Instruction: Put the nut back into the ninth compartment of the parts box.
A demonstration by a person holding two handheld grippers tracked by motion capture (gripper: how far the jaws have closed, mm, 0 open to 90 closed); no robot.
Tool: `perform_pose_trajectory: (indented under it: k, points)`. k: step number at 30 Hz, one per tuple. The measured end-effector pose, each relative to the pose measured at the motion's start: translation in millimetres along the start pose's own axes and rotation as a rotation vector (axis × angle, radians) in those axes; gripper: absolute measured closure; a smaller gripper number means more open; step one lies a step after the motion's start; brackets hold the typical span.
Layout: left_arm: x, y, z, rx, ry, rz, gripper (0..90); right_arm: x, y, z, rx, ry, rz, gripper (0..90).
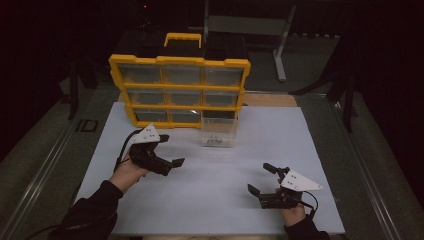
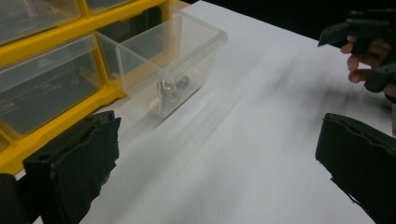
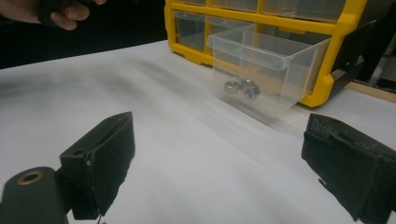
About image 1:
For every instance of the black rectangular floor frame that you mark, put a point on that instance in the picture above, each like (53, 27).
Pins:
(87, 125)

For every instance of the single clear plastic drawer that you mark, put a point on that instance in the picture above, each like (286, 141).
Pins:
(230, 131)

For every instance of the metal floor rail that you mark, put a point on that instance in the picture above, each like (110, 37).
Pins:
(40, 176)
(370, 173)

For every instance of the steel hex nut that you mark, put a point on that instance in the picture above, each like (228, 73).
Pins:
(218, 141)
(214, 137)

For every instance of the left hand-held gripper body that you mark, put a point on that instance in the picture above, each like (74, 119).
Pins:
(146, 156)

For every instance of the person's left hand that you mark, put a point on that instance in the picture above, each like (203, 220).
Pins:
(126, 175)

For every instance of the grey metal stand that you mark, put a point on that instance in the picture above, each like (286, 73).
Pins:
(246, 25)

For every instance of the person's right hand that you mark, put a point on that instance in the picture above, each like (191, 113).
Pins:
(293, 216)

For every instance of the black tripod stand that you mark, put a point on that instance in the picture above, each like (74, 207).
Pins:
(348, 100)

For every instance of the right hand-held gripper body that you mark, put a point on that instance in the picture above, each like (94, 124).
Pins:
(286, 200)

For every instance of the yellow organizer cabinet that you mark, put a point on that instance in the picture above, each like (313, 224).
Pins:
(181, 87)

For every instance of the group of closed cabinet drawers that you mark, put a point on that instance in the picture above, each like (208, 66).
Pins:
(140, 74)

